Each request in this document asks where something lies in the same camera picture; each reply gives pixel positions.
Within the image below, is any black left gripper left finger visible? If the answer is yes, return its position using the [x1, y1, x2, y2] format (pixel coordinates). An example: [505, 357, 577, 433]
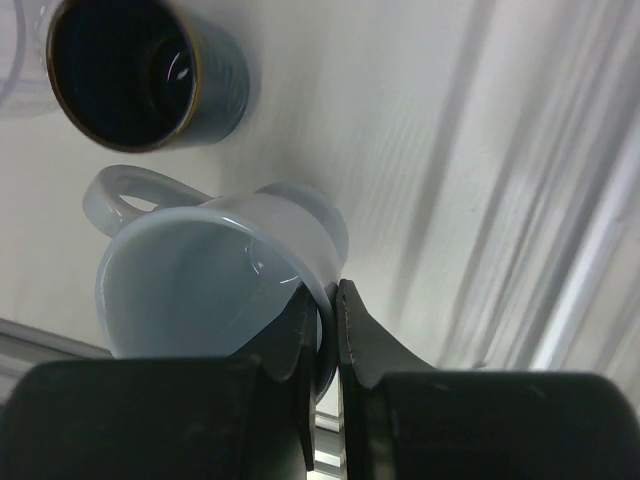
[1, 287, 317, 479]

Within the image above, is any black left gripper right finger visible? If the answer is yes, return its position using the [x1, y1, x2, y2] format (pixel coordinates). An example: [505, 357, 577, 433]
[336, 280, 639, 479]

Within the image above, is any light blue ceramic mug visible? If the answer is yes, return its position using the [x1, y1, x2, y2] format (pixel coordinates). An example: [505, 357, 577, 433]
[82, 165, 349, 397]

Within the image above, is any silver flat dish rack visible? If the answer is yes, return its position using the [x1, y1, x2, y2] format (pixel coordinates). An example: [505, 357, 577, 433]
[389, 0, 640, 371]

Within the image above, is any dark blue ceramic mug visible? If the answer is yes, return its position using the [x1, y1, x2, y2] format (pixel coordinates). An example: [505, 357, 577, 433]
[45, 1, 250, 153]

